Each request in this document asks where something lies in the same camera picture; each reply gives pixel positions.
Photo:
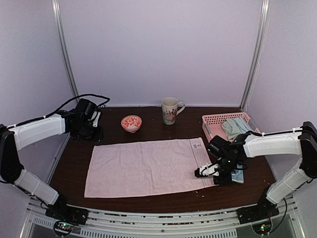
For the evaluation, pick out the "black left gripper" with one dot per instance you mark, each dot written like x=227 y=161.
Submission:
x=97 y=137

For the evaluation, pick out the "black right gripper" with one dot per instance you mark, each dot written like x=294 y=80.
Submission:
x=227 y=180

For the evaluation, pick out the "large pink towel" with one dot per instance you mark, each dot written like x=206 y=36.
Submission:
x=146 y=168

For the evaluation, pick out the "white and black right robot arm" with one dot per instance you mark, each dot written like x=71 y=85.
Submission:
x=301 y=141

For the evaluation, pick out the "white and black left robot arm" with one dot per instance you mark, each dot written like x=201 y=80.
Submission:
x=16 y=137

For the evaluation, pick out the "blue patterned crumpled cloth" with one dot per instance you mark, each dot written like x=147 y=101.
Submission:
x=237 y=176

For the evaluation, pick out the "grey-green folded towel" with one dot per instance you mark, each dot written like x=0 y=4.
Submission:
x=230 y=128

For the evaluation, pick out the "light blue folded towel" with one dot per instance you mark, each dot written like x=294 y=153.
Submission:
x=242 y=124

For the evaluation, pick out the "pink perforated plastic basket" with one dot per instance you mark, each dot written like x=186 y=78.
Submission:
x=212 y=124

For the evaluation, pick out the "red and white patterned bowl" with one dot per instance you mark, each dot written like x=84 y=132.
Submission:
x=131 y=123

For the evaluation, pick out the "white mug with coral pattern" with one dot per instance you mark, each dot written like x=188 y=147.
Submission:
x=171 y=108

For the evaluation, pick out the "right round circuit board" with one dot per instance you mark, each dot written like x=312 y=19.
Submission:
x=262 y=228

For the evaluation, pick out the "round circuit board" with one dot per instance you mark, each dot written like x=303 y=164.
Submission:
x=262 y=228
x=62 y=228

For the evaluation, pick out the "left round circuit board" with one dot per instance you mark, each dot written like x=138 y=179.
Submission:
x=62 y=228

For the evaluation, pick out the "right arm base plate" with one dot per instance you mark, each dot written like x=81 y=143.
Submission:
x=255 y=213

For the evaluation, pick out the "aluminium front rail frame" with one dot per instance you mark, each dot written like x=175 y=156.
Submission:
x=222 y=223

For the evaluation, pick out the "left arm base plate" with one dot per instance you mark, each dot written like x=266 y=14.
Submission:
x=73 y=215

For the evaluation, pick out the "aluminium left corner post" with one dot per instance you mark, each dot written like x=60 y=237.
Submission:
x=63 y=46

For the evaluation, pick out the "aluminium corner post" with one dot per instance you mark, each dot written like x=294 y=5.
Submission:
x=262 y=27
x=63 y=46

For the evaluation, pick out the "aluminium right corner post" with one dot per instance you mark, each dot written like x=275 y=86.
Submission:
x=262 y=27

